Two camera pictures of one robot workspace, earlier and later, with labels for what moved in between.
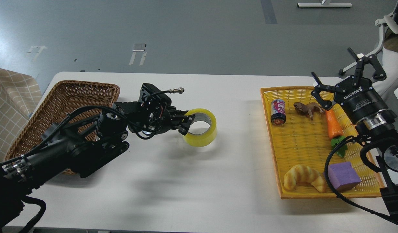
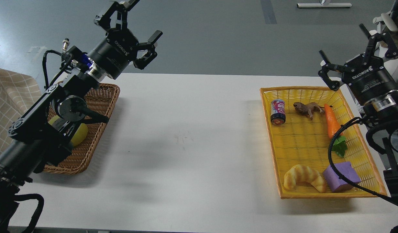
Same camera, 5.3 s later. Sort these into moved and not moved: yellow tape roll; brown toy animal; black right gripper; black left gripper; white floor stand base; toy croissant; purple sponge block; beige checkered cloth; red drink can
Moved: yellow tape roll; black left gripper; black right gripper
Not moved: purple sponge block; toy croissant; beige checkered cloth; white floor stand base; red drink can; brown toy animal
